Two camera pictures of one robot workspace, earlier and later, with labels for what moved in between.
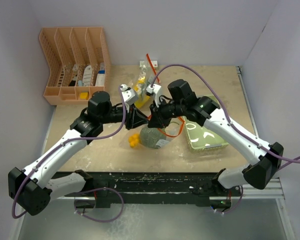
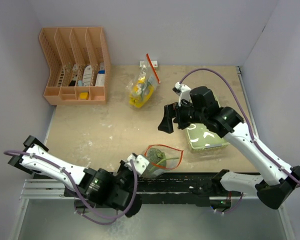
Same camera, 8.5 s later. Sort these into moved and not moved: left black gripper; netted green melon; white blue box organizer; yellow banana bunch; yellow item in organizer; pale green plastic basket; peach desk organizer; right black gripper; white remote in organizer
Moved: left black gripper; right black gripper; netted green melon
Not moved: pale green plastic basket; white blue box organizer; yellow banana bunch; peach desk organizer; white remote in organizer; yellow item in organizer
